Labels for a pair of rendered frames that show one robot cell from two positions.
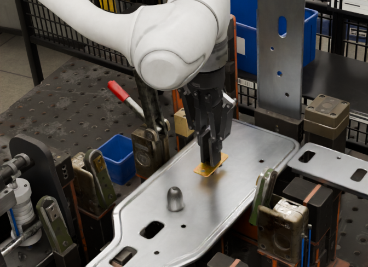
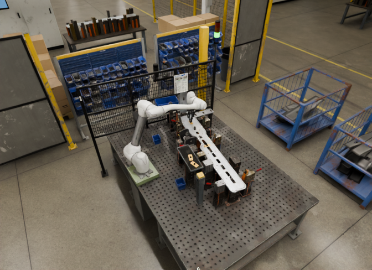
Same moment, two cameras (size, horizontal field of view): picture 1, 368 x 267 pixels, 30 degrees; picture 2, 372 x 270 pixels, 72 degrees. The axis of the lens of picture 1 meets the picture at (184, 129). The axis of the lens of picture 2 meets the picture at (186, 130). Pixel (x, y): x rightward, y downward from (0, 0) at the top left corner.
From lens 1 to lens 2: 260 cm
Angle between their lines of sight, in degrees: 49
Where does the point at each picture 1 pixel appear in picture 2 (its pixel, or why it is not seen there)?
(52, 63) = (45, 156)
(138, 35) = (200, 104)
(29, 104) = (118, 147)
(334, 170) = (200, 114)
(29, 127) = not seen: hidden behind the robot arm
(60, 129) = not seen: hidden behind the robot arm
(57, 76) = (112, 140)
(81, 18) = (190, 106)
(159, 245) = (201, 133)
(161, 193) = (190, 129)
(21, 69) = (37, 164)
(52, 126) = not seen: hidden behind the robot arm
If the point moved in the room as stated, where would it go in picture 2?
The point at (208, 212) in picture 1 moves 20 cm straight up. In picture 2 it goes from (199, 126) to (199, 114)
